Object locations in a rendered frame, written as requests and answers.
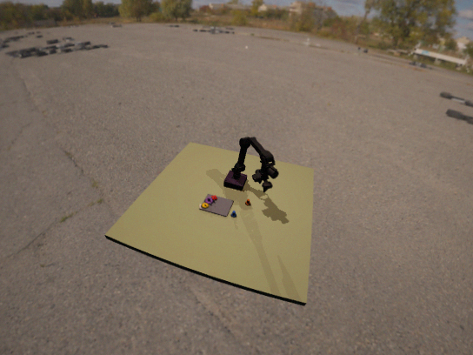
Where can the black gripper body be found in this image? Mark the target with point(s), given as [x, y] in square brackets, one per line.
[266, 184]

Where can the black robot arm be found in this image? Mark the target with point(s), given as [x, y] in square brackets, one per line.
[265, 157]

